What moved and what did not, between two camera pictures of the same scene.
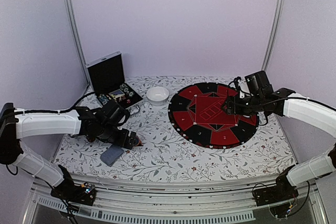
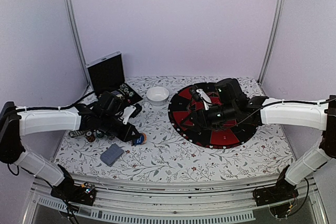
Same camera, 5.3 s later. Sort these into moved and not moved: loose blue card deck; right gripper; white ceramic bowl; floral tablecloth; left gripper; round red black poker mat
Moved: right gripper; left gripper
Not moved: white ceramic bowl; round red black poker mat; loose blue card deck; floral tablecloth
